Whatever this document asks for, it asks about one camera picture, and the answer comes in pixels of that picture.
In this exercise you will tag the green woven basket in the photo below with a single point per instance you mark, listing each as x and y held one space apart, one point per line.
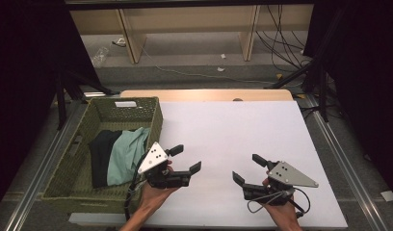
72 179

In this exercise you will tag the white floor tape patch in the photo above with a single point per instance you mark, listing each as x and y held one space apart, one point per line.
387 195

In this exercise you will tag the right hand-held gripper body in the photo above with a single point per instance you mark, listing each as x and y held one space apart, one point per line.
289 175

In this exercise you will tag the dark curtain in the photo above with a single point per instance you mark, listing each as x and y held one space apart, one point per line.
371 80
24 80

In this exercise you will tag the person's right hand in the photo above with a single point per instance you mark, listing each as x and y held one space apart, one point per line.
284 215

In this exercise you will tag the black tripod stand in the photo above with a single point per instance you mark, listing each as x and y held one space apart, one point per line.
61 96
321 80

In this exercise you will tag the clear plastic wrapper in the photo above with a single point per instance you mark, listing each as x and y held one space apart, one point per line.
100 56

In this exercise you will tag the white table mat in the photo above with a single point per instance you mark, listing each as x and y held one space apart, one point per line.
230 134

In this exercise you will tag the light wooden desk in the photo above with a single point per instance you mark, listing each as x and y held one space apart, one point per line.
191 19

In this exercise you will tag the aluminium floor rail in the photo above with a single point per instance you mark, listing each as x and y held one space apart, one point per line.
40 173
348 166

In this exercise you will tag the person's left hand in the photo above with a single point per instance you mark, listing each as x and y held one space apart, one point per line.
154 197

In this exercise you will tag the mint green garment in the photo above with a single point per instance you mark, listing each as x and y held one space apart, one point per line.
127 157

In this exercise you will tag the white paper scrap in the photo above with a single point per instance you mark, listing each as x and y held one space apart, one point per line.
222 56
220 69

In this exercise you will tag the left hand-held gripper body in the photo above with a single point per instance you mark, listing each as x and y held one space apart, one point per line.
154 159

